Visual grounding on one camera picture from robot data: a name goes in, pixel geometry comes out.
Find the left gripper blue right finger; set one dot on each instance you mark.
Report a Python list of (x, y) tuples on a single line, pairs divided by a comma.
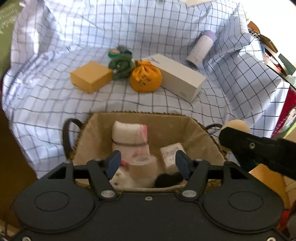
[(195, 173)]

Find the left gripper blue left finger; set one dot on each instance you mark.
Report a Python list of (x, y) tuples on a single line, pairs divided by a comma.
[(101, 172)]

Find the beige tape roll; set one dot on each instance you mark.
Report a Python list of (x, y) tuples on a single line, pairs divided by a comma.
[(143, 171)]

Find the white pink towel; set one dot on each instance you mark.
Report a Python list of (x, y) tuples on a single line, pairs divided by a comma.
[(130, 139)]

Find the orange drawstring pouch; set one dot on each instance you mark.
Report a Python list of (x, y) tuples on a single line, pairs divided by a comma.
[(145, 77)]

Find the green cloth bundle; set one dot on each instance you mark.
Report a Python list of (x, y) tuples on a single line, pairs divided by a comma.
[(122, 66)]

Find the green tape roll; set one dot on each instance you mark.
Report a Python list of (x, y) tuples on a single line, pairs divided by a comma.
[(113, 53)]

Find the white fluffy cloth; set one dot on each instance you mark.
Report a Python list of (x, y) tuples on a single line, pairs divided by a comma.
[(123, 180)]

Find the woven lined basket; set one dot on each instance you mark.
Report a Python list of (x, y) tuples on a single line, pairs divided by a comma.
[(92, 139)]

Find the white tissue pack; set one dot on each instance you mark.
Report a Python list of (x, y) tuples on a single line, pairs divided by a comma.
[(169, 157)]

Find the long white box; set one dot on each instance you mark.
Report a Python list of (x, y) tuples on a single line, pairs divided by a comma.
[(177, 78)]

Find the yellow cardboard box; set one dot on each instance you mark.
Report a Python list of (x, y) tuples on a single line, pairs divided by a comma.
[(91, 76)]

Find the white purple water bottle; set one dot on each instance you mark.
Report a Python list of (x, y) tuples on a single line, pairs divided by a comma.
[(202, 47)]

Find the blue checkered sheet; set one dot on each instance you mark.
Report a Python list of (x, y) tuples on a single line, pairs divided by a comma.
[(53, 38)]

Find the green beauty bag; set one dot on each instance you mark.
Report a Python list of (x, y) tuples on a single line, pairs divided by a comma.
[(10, 11)]

